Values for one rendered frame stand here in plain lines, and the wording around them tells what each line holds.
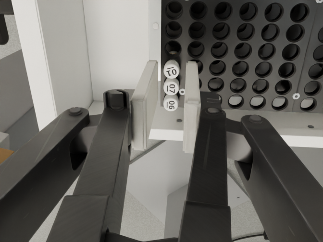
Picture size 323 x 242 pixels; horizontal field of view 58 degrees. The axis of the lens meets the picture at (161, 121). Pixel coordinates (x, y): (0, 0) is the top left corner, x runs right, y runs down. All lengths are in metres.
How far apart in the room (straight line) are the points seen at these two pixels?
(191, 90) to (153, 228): 1.57
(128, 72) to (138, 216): 1.38
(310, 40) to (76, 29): 0.20
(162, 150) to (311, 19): 1.13
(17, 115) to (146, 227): 1.17
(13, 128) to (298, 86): 0.55
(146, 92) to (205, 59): 0.09
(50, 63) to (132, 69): 0.10
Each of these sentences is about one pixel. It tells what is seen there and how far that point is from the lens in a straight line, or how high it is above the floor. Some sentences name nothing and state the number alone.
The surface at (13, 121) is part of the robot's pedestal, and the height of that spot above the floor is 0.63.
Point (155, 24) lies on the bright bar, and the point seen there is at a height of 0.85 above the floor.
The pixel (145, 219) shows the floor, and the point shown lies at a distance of 1.65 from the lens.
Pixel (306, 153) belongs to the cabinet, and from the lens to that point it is 0.57.
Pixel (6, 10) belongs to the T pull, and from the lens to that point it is 0.25.
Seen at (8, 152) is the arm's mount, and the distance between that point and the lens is 0.52.
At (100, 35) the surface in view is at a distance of 0.31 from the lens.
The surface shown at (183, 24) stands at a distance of 0.23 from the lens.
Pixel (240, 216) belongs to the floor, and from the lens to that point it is 1.63.
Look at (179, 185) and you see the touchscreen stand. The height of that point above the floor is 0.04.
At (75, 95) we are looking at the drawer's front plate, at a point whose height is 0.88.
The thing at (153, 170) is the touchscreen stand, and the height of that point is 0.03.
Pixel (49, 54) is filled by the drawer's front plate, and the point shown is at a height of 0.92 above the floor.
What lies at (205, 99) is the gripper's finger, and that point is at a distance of 0.16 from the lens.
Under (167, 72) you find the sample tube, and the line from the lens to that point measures 0.23.
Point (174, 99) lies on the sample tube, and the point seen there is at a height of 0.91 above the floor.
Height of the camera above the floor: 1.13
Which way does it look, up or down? 62 degrees down
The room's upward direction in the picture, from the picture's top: 170 degrees counter-clockwise
